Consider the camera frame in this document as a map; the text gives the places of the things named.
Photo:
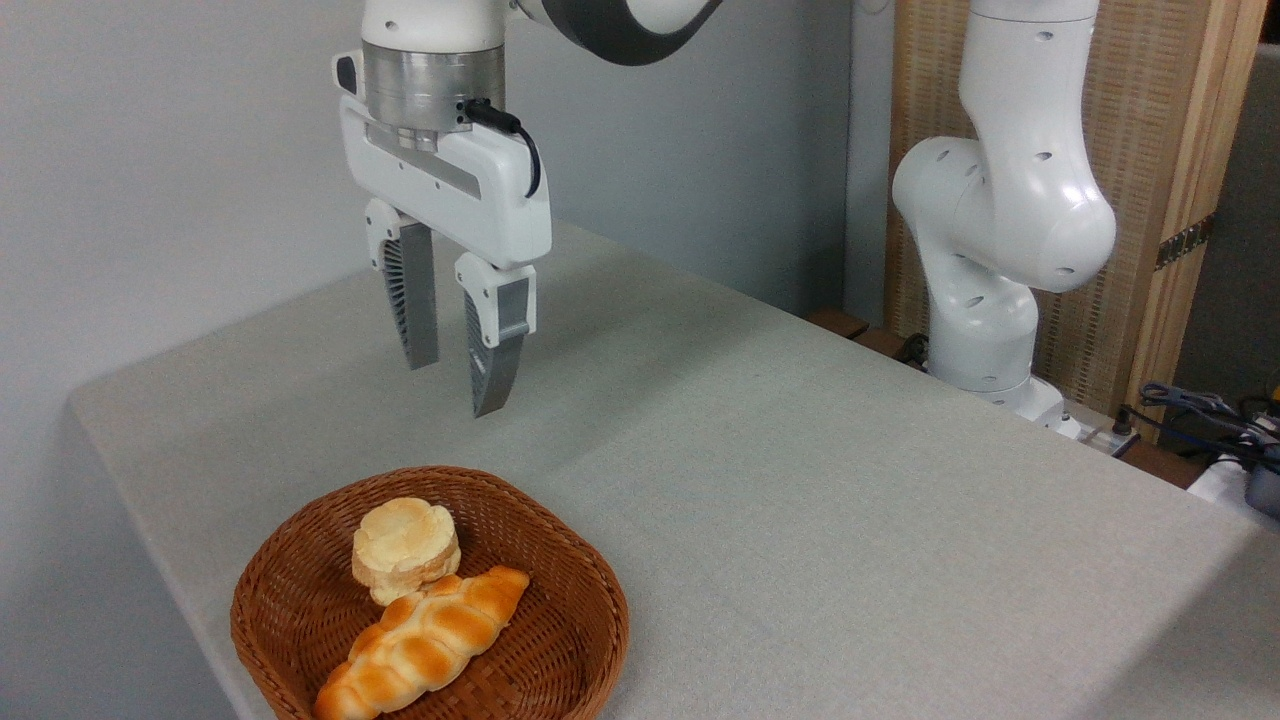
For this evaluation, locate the round pale bread bun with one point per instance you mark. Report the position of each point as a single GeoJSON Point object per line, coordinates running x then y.
{"type": "Point", "coordinates": [405, 540]}

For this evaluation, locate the wooden woven screen panel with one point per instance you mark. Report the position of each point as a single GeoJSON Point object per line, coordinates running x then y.
{"type": "Point", "coordinates": [1150, 100]}

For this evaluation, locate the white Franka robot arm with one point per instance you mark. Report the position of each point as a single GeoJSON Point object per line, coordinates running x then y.
{"type": "Point", "coordinates": [1010, 200]}

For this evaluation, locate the brass hinge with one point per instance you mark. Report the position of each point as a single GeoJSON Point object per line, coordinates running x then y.
{"type": "Point", "coordinates": [1185, 241]}

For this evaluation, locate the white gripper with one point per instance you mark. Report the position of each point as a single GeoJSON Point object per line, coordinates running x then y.
{"type": "Point", "coordinates": [490, 200]}

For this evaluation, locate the brown wooden ledge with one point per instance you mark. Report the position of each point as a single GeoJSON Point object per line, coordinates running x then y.
{"type": "Point", "coordinates": [838, 322]}

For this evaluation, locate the grey tablecloth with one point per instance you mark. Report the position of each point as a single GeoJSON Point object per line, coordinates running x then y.
{"type": "Point", "coordinates": [850, 550]}

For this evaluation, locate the brown wicker basket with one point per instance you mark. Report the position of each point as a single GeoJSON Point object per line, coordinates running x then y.
{"type": "Point", "coordinates": [540, 660]}

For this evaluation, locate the white and grey device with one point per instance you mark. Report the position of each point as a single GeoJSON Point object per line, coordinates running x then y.
{"type": "Point", "coordinates": [1245, 485]}

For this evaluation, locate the braided golden bread loaf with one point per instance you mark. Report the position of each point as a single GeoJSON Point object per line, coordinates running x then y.
{"type": "Point", "coordinates": [425, 645]}

